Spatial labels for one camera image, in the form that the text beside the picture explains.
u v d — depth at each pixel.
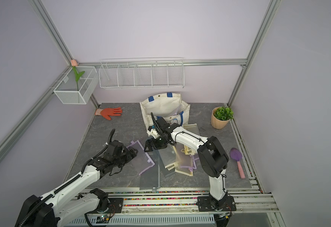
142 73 0.97
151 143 0.75
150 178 0.83
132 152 0.77
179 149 0.91
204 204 0.74
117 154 0.66
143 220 1.58
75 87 0.90
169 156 0.87
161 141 0.75
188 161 0.89
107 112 1.16
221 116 0.96
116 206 0.73
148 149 0.76
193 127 1.05
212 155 0.50
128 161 0.76
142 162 0.89
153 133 0.81
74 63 0.89
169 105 1.05
